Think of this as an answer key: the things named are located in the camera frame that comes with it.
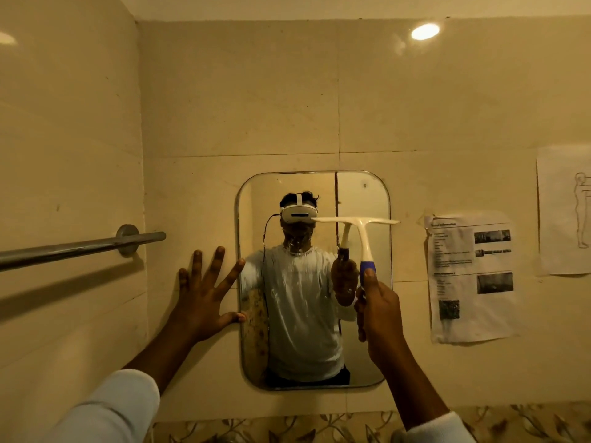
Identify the person's right hand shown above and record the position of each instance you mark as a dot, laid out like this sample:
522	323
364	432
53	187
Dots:
383	318

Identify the person's left hand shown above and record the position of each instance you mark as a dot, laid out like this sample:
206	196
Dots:
198	311

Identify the person's right thumb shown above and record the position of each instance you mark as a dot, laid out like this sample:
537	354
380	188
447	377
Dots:
372	283

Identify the person's left middle finger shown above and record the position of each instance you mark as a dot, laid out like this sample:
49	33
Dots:
215	265

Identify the person's left thumb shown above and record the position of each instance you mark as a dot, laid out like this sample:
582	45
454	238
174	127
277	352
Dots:
233	318

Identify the person's left little finger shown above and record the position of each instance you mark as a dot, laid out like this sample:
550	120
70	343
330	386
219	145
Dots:
183	281

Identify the person's right forearm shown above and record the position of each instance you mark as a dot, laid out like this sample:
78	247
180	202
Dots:
415	392

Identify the person's left forearm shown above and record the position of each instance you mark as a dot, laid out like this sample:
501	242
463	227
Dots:
138	378

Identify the printed paper sheet with photos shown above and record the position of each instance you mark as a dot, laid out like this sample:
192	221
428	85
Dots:
471	281

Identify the metal towel bar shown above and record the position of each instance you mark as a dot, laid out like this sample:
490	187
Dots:
69	248

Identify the paper sheet with figure drawing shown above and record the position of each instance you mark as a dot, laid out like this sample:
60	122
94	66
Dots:
565	212

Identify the rounded wall mirror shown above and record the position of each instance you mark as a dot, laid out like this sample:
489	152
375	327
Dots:
304	318

